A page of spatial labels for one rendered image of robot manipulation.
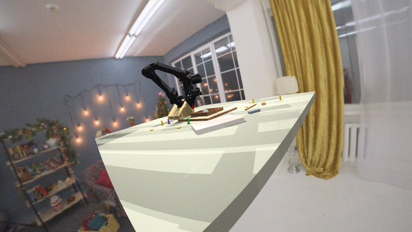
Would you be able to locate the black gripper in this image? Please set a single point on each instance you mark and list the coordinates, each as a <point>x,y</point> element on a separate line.
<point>189,99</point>

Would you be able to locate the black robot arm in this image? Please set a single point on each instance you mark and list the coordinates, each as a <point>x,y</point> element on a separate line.
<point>149,72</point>

